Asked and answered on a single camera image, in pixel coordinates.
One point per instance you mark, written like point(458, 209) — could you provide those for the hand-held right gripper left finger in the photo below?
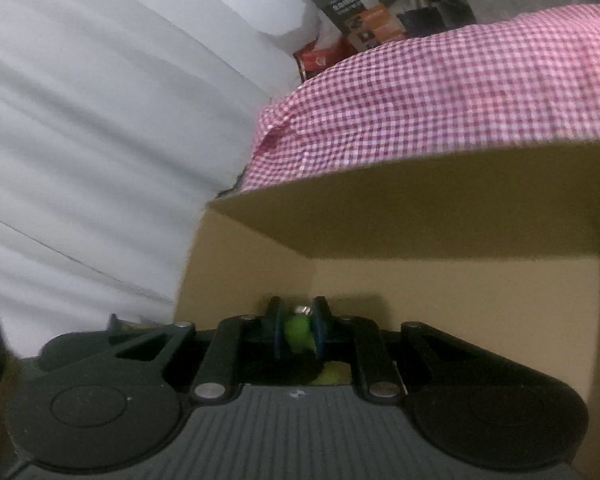
point(276, 332)

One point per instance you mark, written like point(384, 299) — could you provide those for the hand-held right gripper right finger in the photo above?
point(318, 332)

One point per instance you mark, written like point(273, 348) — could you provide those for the green tube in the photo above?
point(296, 334)

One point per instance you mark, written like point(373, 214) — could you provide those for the cardboard box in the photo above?
point(430, 210)

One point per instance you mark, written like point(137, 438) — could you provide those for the white cloth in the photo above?
point(105, 135)

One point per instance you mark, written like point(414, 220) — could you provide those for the pink checked cloth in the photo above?
point(430, 90)

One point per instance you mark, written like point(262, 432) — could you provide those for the red carton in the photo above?
point(320, 60)

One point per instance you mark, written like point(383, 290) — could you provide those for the printed appliance carton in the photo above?
point(380, 5)

